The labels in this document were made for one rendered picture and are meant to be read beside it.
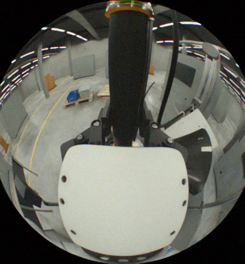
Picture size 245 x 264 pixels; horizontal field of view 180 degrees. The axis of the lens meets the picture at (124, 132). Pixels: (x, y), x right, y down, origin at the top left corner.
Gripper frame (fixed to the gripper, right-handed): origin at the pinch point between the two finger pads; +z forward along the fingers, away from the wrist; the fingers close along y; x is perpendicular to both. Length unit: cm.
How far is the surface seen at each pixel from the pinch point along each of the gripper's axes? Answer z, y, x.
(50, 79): 550, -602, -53
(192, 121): 20.7, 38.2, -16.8
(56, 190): -40, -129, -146
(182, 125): 21.6, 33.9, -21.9
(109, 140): 13.3, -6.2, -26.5
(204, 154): -4.1, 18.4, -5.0
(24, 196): -36, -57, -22
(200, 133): 3.9, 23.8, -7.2
